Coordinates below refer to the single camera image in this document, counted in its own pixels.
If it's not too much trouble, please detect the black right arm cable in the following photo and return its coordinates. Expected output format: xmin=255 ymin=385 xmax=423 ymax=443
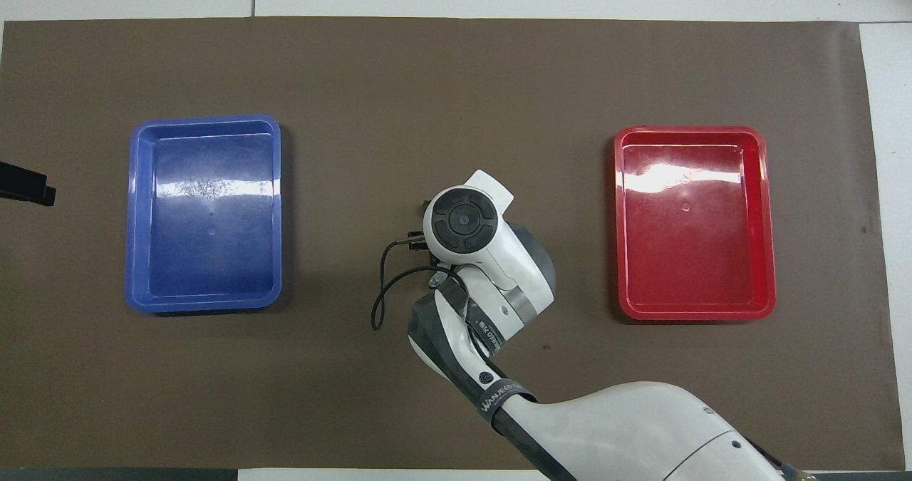
xmin=370 ymin=231 xmax=499 ymax=357

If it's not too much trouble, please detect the blue plastic tray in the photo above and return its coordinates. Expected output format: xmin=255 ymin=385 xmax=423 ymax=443
xmin=125 ymin=115 xmax=283 ymax=315

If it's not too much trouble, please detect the red plastic tray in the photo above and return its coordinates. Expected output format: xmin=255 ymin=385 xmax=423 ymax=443
xmin=613 ymin=125 xmax=777 ymax=322

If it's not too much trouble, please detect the brown table mat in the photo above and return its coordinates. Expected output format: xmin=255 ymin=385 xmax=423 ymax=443
xmin=0 ymin=16 xmax=906 ymax=471

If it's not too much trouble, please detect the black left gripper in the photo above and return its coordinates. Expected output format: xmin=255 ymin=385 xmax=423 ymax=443
xmin=0 ymin=160 xmax=57 ymax=208

